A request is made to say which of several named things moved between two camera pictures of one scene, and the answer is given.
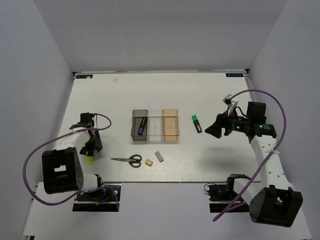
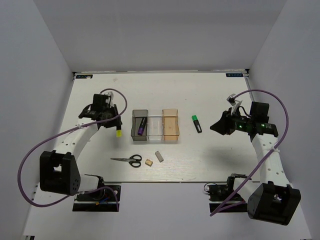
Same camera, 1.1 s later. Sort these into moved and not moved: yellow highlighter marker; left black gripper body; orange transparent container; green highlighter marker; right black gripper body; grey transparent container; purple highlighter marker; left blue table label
Moved: left black gripper body; yellow highlighter marker
Not moved: grey transparent container; green highlighter marker; orange transparent container; left blue table label; right black gripper body; purple highlighter marker
